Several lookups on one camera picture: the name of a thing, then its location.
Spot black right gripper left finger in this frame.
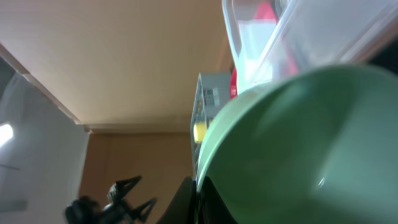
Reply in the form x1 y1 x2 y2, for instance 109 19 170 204
157 177 196 224

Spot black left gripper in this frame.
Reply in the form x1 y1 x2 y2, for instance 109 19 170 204
64 175 157 224

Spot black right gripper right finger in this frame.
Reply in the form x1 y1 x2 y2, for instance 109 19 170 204
198 177 237 224

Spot yellow plastic cup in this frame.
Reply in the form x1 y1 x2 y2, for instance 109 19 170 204
193 122 207 143

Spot green bowl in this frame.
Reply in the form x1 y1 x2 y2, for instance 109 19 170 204
197 65 397 223

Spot grey dishwasher rack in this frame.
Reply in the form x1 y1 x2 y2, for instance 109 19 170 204
190 72 231 177

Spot red plastic tray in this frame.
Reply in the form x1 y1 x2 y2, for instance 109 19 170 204
222 0 299 98

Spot clear plastic bin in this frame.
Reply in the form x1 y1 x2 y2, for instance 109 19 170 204
221 0 398 94

